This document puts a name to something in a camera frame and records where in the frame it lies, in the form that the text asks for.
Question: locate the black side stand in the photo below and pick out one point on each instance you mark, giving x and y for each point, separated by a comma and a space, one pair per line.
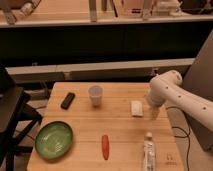
17, 118

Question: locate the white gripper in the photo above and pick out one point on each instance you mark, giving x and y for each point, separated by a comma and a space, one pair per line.
154, 113

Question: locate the grey metal rail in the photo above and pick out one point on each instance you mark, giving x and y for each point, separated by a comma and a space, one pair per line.
97, 71

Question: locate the white sponge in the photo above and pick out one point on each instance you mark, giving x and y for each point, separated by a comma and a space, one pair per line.
136, 109

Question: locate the white tube with cap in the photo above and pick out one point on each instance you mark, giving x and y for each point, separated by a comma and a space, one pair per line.
149, 153

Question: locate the black rectangular remote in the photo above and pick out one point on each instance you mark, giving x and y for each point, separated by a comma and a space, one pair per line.
67, 100

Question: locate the orange carrot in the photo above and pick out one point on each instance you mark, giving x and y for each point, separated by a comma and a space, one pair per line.
105, 147

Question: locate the wooden back shelf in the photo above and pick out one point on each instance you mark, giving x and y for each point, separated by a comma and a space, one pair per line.
102, 12

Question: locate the clear plastic cup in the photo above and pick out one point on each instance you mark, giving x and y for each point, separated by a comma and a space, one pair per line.
95, 95

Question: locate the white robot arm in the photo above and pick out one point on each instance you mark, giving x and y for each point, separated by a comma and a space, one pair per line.
166, 87

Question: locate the green ceramic bowl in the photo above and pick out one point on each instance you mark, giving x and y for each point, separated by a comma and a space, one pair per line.
54, 140

